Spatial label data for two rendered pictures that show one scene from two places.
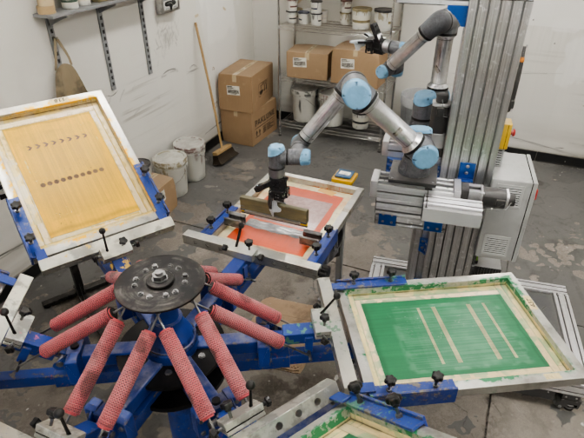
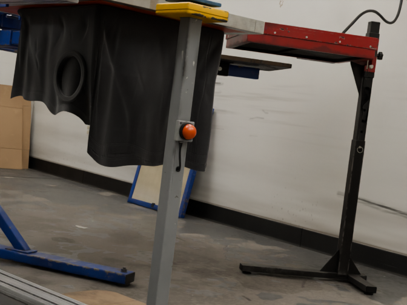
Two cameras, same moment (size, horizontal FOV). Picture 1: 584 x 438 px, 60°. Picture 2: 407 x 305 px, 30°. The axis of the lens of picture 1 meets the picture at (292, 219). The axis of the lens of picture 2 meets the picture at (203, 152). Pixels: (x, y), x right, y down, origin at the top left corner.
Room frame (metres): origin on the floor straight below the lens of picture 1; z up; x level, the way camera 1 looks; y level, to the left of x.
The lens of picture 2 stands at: (3.64, -1.97, 0.70)
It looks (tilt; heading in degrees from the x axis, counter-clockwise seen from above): 3 degrees down; 116
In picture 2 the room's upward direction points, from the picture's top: 7 degrees clockwise
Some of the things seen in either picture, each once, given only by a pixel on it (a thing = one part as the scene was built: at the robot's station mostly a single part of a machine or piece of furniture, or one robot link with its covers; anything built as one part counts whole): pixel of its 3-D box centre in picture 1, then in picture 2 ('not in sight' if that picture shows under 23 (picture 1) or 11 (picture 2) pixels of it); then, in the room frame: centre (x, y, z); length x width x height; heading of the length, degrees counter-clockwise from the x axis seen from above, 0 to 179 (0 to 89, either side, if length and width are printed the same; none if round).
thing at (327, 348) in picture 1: (338, 352); not in sight; (1.38, -0.18, 0.90); 1.24 x 0.06 x 0.06; 96
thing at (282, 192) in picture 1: (278, 187); not in sight; (2.10, 0.06, 1.23); 0.09 x 0.08 x 0.12; 66
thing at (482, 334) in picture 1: (414, 316); not in sight; (1.42, -0.46, 1.05); 1.08 x 0.61 x 0.23; 96
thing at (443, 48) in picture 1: (441, 61); not in sight; (2.79, -0.81, 1.63); 0.15 x 0.12 x 0.55; 139
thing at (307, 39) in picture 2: not in sight; (301, 43); (2.46, 1.28, 1.06); 0.61 x 0.46 x 0.12; 36
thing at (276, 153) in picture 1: (276, 156); not in sight; (2.10, 0.07, 1.39); 0.09 x 0.08 x 0.11; 88
